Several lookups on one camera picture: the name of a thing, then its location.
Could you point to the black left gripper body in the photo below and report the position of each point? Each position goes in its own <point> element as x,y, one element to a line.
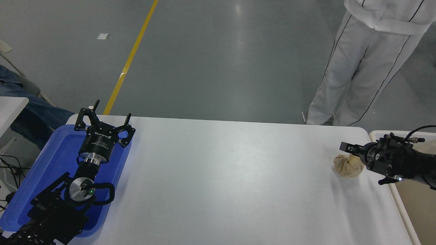
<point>97,143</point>

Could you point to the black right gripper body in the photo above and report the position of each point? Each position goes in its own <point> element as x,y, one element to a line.
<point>395,156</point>

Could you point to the tan paper ball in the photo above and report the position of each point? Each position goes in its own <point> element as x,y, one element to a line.
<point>347,166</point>

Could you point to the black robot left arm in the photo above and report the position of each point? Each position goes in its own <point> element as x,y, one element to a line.
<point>51,214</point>

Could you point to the blue plastic tray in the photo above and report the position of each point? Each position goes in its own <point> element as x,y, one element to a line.
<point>58,156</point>

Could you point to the seated person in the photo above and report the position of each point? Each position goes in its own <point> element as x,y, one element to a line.
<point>30,115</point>

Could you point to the large pale bin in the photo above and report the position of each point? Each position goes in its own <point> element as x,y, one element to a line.
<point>415,211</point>

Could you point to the grey and white chair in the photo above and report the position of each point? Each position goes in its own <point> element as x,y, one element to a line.
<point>27,86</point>

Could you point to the small white side table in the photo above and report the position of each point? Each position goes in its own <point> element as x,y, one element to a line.
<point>10,109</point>

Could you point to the standing person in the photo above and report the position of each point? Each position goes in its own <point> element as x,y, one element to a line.
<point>361,68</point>

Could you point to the white paper scrap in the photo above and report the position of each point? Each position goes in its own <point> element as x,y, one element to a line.
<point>103,36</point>

